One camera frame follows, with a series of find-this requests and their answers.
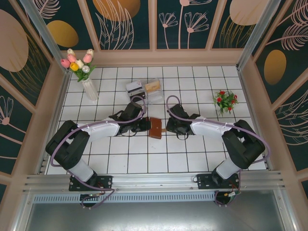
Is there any aluminium frame post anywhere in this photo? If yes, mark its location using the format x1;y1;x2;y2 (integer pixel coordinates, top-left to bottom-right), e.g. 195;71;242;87
19;0;73;74
235;0;282;71

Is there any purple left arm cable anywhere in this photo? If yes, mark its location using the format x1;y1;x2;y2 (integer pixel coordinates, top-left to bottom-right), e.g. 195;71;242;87
50;95;147;209

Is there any white card with black stripe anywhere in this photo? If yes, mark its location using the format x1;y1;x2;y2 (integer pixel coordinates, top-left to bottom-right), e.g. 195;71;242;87
126;81;144;94

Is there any artificial tulip bouquet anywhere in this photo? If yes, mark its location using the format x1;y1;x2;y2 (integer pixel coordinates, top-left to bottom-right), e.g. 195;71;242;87
60;48;97;83

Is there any tan card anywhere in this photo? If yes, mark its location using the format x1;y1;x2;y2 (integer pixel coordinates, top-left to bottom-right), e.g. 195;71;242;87
144;81;161;93

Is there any slotted metal cable tray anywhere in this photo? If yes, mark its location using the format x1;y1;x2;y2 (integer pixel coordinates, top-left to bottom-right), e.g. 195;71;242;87
32;192;218;203

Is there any clear acrylic card organizer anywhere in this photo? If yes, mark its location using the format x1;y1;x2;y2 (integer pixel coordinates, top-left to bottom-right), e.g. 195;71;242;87
126;77;163;105

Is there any white ribbed vase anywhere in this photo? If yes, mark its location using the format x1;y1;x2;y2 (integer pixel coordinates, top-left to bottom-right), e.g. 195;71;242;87
81;79;100;101

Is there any aluminium mounting rail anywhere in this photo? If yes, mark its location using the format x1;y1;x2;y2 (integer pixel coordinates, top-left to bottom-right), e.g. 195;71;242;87
23;170;288;194

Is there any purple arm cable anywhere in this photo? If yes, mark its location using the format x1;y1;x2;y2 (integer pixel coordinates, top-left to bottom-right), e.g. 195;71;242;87
50;95;147;209
166;95;270;207

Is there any grey metal sheet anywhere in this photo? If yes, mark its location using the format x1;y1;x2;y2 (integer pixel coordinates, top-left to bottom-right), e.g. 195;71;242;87
14;201;295;231

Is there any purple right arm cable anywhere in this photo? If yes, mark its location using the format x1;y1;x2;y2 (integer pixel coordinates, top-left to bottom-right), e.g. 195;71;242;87
166;95;270;207

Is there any brown leather card holder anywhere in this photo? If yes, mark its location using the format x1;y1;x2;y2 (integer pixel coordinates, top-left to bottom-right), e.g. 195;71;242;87
148;117;167;140

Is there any small red flower plant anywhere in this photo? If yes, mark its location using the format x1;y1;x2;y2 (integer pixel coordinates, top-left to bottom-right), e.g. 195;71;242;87
213;90;240;118

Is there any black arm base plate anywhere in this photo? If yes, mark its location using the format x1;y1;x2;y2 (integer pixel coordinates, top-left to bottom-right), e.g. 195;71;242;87
196;173;241;191
69;175;114;192

